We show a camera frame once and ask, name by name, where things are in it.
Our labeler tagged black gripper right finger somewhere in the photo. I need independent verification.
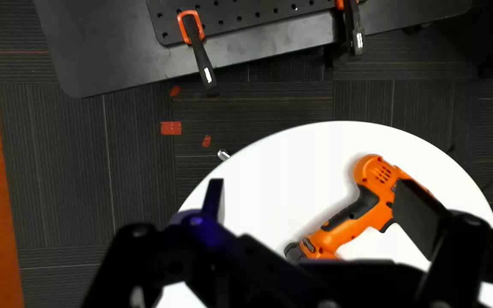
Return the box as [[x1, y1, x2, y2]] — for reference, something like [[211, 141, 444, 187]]
[[397, 180, 493, 308]]

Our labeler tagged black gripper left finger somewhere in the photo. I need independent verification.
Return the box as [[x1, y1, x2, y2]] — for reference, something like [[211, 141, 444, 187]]
[[81, 178, 271, 308]]

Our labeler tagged dark grey cart platform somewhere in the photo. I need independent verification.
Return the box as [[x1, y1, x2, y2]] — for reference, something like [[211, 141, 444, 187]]
[[31, 0, 476, 100]]

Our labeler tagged orange black bar clamp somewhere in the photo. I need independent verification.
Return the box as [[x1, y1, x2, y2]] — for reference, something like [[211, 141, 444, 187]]
[[332, 0, 370, 57], [175, 9, 221, 96]]

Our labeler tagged orange black cordless drill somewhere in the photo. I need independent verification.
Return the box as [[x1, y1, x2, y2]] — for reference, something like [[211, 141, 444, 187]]
[[284, 153, 432, 264]]

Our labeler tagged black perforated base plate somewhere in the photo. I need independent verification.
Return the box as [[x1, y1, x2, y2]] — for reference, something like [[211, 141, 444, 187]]
[[146, 0, 339, 48]]

